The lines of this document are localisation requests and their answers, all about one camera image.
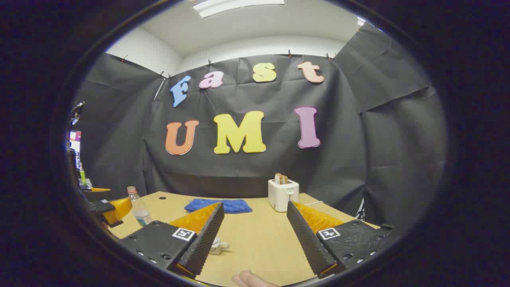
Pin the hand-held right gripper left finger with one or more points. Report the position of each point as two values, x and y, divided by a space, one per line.
205 239

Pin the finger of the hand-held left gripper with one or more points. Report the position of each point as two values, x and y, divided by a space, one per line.
97 195
117 211

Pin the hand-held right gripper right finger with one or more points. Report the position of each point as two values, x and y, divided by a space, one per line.
306 239

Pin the white ceramic teacup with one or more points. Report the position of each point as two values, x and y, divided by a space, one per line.
216 248

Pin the clear plastic water bottle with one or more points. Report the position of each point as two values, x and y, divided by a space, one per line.
140 211

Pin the green bottle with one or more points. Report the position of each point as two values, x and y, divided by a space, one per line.
83 176

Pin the blue towel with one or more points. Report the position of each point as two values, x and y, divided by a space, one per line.
235 205

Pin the white toaster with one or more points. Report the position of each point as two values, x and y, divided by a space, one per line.
281 195

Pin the computer monitor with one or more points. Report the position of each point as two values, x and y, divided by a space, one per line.
75 140

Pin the toasted bread slice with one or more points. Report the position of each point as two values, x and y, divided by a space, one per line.
281 178

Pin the black backdrop cloth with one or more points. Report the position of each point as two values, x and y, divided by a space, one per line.
358 159

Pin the ceiling light panel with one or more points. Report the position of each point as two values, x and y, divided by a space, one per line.
235 6

